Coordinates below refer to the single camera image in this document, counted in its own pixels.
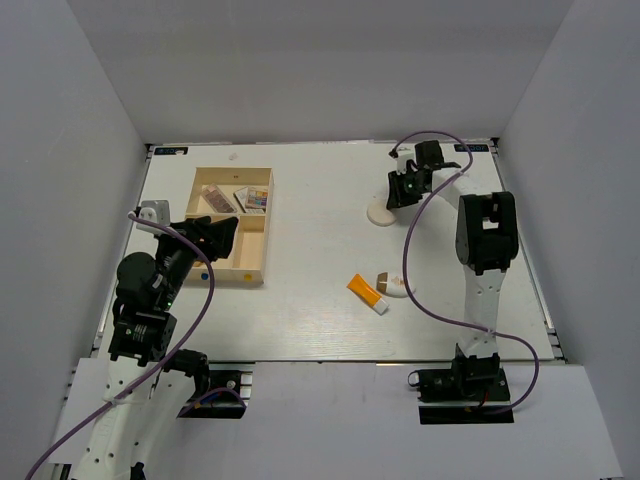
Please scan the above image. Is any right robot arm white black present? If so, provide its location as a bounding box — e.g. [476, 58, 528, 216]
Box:
[387, 140, 519, 399]

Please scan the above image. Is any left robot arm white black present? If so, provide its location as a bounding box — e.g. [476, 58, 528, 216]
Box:
[71, 217, 239, 479]

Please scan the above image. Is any wooden organizer tray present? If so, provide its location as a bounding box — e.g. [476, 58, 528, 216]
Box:
[185, 167, 274, 284]

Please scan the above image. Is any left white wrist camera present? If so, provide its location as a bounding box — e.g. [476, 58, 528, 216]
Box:
[134, 200, 171, 235]

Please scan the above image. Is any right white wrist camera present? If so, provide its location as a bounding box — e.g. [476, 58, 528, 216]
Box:
[388, 147, 416, 175]

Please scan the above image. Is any orange cream tube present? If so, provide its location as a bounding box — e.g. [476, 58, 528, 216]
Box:
[347, 274, 389, 315]

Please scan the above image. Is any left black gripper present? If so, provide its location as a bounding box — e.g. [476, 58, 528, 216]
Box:
[156, 215, 239, 310]

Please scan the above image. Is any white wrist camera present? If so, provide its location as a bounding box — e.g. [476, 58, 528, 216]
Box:
[134, 200, 171, 235]
[388, 147, 416, 175]

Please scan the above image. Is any white oval sunscreen bottle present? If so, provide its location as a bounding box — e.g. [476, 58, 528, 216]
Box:
[376, 271, 416, 298]

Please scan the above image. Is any round cream powder puff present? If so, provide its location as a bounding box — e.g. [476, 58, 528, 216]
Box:
[366, 200, 396, 227]

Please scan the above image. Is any colourful small eyeshadow palette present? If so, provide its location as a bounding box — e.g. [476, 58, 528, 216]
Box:
[234, 186, 269, 214]

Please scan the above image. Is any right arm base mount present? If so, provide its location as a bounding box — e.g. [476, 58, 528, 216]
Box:
[407, 351, 514, 425]

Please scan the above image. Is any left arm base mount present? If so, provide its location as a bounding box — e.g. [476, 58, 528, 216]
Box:
[163, 349, 252, 420]

